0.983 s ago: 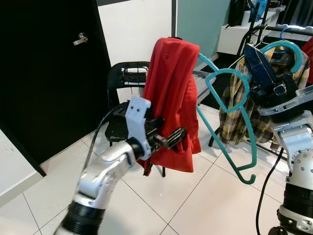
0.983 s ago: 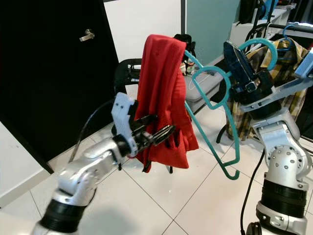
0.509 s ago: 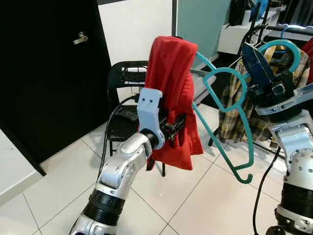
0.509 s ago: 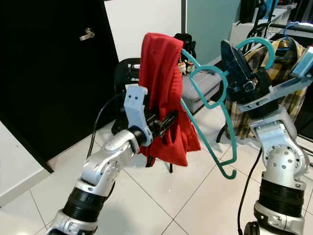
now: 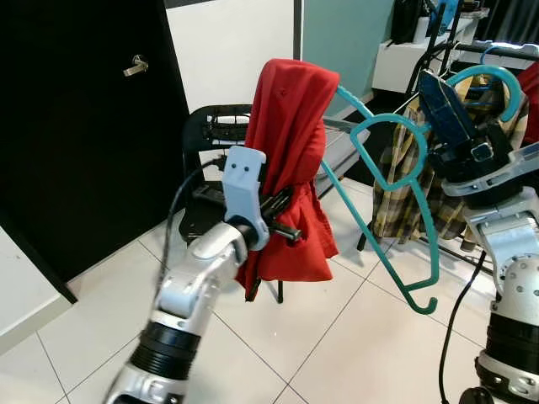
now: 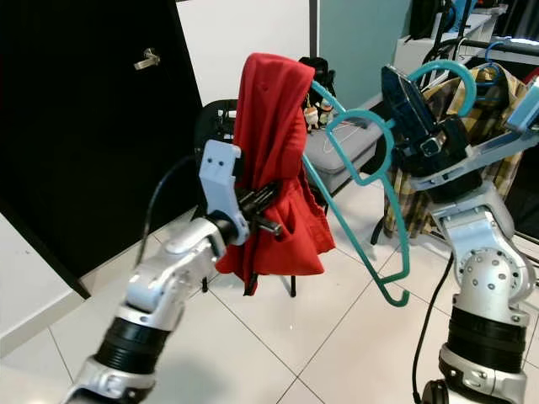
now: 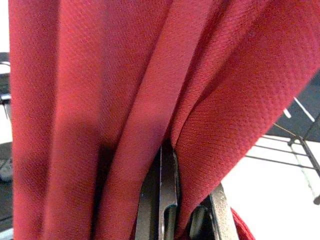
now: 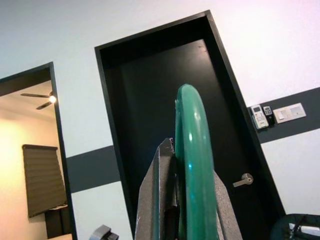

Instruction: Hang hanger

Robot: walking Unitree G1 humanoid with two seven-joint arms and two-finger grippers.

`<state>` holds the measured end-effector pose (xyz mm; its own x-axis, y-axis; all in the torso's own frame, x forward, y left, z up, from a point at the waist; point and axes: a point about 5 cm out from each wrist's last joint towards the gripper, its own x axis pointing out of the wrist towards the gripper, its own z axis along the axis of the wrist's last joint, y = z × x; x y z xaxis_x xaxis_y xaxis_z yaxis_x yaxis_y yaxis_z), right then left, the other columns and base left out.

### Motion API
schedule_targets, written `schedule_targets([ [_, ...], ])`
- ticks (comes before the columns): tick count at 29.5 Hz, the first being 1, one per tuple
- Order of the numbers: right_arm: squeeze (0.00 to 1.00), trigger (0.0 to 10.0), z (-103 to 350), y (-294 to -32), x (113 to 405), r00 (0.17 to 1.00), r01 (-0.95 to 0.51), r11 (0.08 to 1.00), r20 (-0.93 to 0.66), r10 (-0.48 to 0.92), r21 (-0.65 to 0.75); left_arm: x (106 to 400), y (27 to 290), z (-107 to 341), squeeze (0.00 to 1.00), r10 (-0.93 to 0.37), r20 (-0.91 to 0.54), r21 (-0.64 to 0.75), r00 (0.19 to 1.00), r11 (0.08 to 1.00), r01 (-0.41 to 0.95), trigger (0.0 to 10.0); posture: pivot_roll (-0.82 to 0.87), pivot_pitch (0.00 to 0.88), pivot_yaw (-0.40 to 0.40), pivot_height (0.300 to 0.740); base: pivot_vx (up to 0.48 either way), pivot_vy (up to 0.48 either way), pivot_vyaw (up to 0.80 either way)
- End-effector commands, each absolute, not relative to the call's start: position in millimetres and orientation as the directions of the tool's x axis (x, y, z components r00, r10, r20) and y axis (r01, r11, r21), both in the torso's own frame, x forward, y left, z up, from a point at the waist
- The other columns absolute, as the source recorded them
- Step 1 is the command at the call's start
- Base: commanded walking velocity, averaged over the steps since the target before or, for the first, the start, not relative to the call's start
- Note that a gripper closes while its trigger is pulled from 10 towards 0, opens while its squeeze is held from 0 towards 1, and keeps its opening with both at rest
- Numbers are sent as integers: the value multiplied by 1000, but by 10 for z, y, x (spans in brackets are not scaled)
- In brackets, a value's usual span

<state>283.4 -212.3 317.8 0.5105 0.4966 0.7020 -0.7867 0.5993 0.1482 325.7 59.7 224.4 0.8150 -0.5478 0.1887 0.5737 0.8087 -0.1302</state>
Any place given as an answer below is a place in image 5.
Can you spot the blue plastic hanger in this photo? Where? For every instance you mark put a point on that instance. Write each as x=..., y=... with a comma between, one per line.
x=488, y=52

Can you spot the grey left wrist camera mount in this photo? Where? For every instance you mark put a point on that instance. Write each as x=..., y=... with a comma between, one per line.
x=244, y=181

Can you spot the red garment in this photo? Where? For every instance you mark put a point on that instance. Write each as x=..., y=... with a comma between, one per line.
x=290, y=126

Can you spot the teal plastic hanger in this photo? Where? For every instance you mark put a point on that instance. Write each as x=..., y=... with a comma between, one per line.
x=488, y=69

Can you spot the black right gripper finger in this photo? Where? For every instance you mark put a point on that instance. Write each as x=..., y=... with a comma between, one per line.
x=459, y=126
x=434, y=105

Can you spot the grey storage box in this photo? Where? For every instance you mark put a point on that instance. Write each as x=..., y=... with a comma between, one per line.
x=341, y=147

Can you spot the yellow plaid shirt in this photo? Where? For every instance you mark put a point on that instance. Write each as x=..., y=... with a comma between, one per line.
x=400, y=206

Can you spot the white shelf unit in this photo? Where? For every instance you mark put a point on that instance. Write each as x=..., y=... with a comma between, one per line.
x=396, y=71

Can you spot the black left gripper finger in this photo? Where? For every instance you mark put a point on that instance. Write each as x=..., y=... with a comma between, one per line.
x=280, y=202
x=286, y=231

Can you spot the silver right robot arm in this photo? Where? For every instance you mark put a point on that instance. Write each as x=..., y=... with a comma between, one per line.
x=514, y=269

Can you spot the black bag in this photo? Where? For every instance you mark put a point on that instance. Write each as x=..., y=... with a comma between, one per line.
x=406, y=21

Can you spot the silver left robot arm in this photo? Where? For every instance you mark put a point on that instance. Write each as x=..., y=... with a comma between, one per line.
x=198, y=278

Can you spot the black door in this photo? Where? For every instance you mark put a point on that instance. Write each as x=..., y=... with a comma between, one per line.
x=84, y=126

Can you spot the black metal clothes rack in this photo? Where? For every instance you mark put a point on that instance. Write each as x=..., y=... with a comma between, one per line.
x=514, y=52

